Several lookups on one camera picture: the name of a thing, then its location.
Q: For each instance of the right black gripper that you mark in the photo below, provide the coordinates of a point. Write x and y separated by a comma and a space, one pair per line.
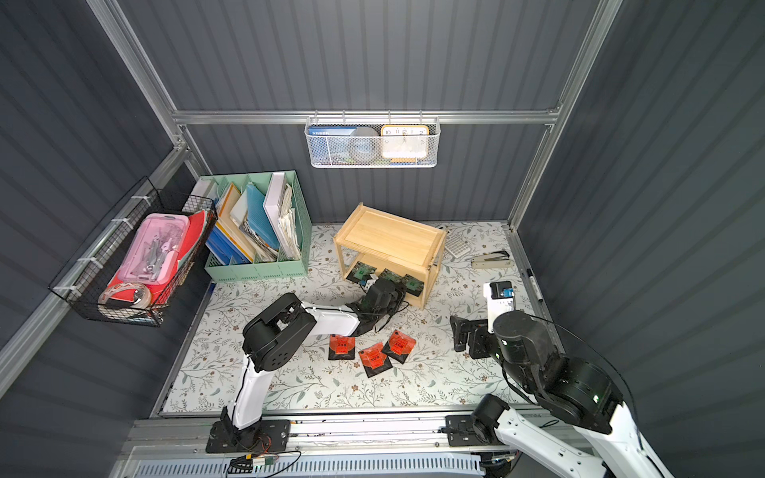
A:
473, 336

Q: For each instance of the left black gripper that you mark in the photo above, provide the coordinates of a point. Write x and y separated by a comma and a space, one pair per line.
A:
382, 296

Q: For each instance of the green tea bag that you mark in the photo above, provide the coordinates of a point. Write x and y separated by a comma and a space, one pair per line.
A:
413, 285
391, 276
361, 273

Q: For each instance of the red tea bag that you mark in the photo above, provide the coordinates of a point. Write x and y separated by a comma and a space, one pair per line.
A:
374, 360
399, 346
342, 348

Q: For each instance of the red tea bag bottom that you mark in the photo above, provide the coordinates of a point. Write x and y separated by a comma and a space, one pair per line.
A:
374, 360

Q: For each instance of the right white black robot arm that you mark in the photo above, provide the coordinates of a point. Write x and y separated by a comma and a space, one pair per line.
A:
574, 391

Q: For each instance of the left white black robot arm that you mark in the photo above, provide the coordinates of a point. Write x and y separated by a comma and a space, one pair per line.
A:
274, 336

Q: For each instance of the wooden two-tier shelf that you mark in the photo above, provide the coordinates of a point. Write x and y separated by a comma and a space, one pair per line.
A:
389, 242

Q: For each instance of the black marker pen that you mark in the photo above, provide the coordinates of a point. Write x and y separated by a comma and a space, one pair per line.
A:
535, 285

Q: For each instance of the white calculator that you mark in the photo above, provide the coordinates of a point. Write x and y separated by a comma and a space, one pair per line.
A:
456, 246

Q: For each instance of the grey stapler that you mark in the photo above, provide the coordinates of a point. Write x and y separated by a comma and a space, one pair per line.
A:
493, 260

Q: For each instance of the green file organizer box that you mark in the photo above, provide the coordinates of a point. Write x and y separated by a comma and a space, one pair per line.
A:
235, 252

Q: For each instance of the teal folder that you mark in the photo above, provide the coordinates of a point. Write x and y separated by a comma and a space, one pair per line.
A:
257, 219

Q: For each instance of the grey tape roll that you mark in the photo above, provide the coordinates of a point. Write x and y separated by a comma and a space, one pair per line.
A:
364, 145

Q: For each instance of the yellow white clock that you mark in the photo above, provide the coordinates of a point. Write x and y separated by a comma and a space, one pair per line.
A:
402, 143

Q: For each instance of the white binder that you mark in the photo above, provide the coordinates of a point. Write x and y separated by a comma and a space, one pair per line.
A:
272, 205

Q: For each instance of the blue box in basket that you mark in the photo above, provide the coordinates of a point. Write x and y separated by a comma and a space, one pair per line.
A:
329, 144

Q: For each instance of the pink plastic tool case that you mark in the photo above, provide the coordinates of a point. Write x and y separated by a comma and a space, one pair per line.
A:
154, 250

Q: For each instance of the clear tape roll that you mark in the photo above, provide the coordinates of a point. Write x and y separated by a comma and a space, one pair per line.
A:
126, 295

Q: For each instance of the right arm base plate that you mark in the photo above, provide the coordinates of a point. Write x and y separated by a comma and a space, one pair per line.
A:
467, 430

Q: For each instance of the white mesh wall basket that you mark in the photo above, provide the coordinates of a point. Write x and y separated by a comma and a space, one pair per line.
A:
377, 123

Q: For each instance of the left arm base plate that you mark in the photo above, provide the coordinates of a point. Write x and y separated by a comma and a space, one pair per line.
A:
264, 437

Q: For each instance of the black wire basket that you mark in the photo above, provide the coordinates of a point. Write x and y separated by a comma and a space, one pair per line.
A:
83, 279

